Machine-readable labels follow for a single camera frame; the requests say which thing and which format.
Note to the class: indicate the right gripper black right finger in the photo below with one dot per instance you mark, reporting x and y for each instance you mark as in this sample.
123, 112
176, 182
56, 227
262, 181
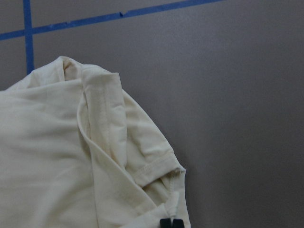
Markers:
177, 223

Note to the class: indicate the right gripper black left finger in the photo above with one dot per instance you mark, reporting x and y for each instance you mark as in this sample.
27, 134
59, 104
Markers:
165, 223

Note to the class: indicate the beige long-sleeve printed shirt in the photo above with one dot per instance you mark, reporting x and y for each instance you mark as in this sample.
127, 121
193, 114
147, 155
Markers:
76, 151

